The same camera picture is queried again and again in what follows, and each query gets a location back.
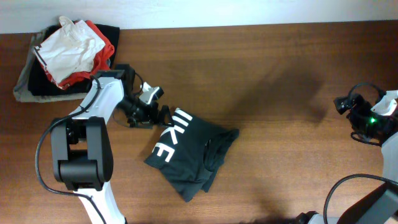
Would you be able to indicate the red folded garment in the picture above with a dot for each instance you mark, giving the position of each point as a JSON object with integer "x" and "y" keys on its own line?
{"x": 71, "y": 54}

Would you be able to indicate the black folded garment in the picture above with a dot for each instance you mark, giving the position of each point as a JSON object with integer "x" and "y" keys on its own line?
{"x": 39, "y": 82}

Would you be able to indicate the white folded garment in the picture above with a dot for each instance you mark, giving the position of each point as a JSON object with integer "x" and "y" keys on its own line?
{"x": 70, "y": 49}

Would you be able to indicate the dark green t-shirt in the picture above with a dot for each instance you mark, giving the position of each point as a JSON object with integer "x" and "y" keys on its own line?
{"x": 190, "y": 153}

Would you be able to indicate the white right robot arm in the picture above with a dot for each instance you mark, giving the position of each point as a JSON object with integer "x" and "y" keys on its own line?
{"x": 377, "y": 206}

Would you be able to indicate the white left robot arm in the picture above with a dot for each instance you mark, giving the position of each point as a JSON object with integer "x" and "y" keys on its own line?
{"x": 81, "y": 149}

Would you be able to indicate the grey folded garment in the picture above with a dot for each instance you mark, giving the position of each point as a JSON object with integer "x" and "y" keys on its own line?
{"x": 21, "y": 92}

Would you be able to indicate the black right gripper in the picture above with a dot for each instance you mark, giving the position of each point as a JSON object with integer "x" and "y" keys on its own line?
{"x": 354, "y": 117}

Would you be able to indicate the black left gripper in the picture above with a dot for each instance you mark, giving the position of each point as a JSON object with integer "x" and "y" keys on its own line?
{"x": 151, "y": 117}

